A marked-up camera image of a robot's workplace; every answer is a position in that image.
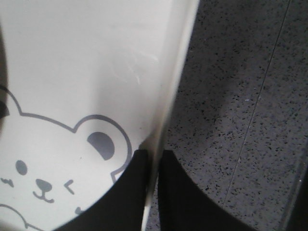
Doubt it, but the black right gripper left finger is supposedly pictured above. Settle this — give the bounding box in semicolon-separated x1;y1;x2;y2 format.
57;150;149;231

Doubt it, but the cream bear serving tray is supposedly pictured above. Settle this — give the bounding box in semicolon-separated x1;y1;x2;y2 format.
0;0;199;231

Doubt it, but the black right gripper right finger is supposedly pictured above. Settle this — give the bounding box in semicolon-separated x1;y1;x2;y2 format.
158;150;252;231

